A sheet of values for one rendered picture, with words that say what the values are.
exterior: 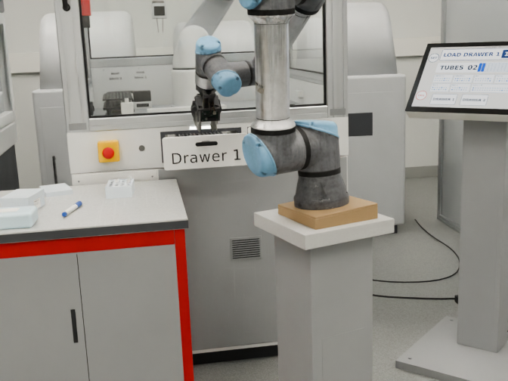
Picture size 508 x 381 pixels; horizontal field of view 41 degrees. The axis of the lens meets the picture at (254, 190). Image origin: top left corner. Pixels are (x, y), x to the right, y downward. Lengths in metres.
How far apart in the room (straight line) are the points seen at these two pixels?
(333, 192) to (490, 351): 1.23
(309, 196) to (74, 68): 1.03
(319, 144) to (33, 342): 0.97
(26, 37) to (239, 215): 3.51
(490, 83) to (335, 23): 0.58
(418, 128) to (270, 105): 4.42
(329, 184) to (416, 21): 4.28
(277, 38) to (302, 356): 0.86
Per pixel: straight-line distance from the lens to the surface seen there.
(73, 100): 2.47
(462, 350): 2.82
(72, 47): 2.46
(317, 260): 1.80
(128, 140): 2.47
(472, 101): 2.52
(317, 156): 1.79
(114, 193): 2.23
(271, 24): 1.68
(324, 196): 1.81
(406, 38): 5.92
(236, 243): 2.57
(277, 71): 1.69
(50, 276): 1.98
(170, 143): 2.31
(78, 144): 2.48
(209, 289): 2.62
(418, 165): 6.12
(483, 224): 2.67
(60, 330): 2.04
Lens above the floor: 1.24
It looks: 13 degrees down
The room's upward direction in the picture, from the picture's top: 2 degrees counter-clockwise
